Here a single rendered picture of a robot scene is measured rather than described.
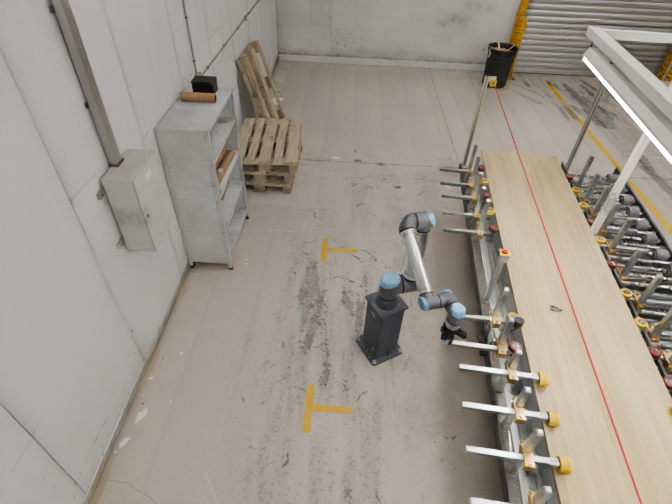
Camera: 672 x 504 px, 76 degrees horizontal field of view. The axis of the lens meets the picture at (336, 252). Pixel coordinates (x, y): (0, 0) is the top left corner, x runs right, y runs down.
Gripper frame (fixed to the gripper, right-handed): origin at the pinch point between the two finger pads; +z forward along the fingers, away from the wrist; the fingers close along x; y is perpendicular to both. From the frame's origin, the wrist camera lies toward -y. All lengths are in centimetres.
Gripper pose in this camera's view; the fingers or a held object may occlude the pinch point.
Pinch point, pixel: (447, 344)
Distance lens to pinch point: 304.6
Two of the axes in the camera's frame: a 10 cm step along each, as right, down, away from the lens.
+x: -1.5, 6.6, -7.4
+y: -9.9, -1.5, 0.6
